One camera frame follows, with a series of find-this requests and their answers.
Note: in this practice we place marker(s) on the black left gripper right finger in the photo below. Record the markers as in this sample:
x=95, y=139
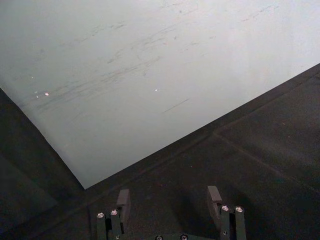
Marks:
x=225, y=220

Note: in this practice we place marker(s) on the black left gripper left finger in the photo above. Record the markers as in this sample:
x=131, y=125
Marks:
x=115, y=222

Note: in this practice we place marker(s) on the black table cloth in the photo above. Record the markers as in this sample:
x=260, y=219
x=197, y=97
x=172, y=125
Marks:
x=225, y=162

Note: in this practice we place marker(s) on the plain pale wall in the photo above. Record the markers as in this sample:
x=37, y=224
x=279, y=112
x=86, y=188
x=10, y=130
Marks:
x=140, y=62

